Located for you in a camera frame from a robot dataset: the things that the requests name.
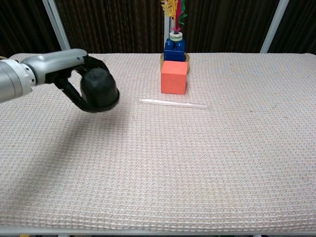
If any upside-down black plastic cup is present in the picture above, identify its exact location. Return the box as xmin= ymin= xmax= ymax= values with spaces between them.
xmin=79 ymin=68 xmax=119 ymax=108

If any tan tape roll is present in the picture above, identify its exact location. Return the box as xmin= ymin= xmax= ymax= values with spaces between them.
xmin=159 ymin=52 xmax=191 ymax=75

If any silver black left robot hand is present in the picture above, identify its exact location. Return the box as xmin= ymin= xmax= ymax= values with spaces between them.
xmin=21 ymin=48 xmax=111 ymax=114

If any orange foam cube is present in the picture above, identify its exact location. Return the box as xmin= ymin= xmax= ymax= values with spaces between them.
xmin=160 ymin=60 xmax=189 ymax=95

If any white metal frame post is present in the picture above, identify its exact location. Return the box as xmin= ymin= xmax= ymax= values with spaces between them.
xmin=259 ymin=0 xmax=290 ymax=53
xmin=41 ymin=0 xmax=73 ymax=55

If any colourful feather shuttlecock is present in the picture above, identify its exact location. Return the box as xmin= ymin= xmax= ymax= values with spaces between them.
xmin=160 ymin=0 xmax=189 ymax=42

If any clear plastic straw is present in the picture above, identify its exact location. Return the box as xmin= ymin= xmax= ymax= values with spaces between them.
xmin=138 ymin=98 xmax=208 ymax=109

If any beige waffle table cloth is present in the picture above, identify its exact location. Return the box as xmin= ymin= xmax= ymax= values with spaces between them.
xmin=0 ymin=52 xmax=316 ymax=230

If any blue toy building brick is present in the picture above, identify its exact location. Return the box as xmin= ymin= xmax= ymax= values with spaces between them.
xmin=163 ymin=38 xmax=187 ymax=62

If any dark brown curtain panel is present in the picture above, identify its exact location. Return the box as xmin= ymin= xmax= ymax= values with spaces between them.
xmin=52 ymin=0 xmax=165 ymax=54
xmin=0 ymin=0 xmax=63 ymax=61
xmin=169 ymin=0 xmax=281 ymax=54
xmin=269 ymin=0 xmax=316 ymax=54

